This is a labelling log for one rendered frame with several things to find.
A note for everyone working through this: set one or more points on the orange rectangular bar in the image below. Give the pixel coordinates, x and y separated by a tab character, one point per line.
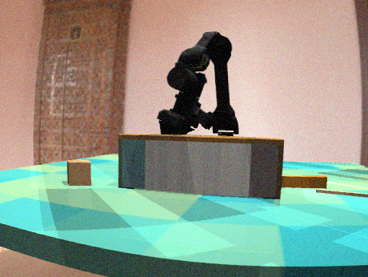
304	181

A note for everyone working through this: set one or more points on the small tan cube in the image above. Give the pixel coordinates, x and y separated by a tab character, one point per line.
78	172

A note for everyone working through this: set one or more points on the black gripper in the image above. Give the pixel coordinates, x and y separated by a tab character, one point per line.
174	121

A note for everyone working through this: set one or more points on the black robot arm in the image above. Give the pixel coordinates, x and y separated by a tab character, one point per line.
183	77

